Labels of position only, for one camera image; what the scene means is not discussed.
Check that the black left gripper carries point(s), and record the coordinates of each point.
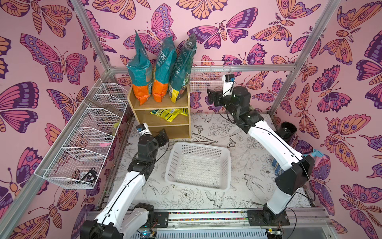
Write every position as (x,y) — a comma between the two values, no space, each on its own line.
(164,136)

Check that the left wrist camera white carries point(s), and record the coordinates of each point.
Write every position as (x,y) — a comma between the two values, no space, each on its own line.
(143,129)

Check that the teal yellow fertilizer bag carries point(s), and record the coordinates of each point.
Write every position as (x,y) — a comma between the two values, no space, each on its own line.
(182,69)

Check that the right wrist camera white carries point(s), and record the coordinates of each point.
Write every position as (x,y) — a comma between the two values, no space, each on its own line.
(228,84)

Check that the black camera lens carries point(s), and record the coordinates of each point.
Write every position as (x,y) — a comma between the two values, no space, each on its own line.
(286,131)

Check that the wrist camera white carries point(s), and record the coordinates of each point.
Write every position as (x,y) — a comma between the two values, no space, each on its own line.
(143,129)
(228,84)

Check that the yellow fertilizer packet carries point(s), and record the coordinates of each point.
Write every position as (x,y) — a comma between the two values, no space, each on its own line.
(170,114)

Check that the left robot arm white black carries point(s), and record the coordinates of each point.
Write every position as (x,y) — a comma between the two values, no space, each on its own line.
(128,185)

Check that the white plastic basket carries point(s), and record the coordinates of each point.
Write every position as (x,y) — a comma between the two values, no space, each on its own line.
(200,166)

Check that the teal spray bottle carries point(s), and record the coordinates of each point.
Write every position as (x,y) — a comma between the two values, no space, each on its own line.
(315,154)

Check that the white wire wall rack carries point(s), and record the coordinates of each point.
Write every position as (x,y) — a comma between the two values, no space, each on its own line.
(78,155)

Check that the teal orange fertilizer bag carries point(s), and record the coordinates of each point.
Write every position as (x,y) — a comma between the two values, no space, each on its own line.
(140,70)
(163,69)

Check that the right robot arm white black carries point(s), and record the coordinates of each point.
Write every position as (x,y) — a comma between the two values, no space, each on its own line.
(297,168)

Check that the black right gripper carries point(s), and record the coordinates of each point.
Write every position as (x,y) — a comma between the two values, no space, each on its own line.
(215,97)

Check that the small white wire basket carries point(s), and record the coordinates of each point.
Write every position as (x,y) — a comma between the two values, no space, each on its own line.
(209,74)

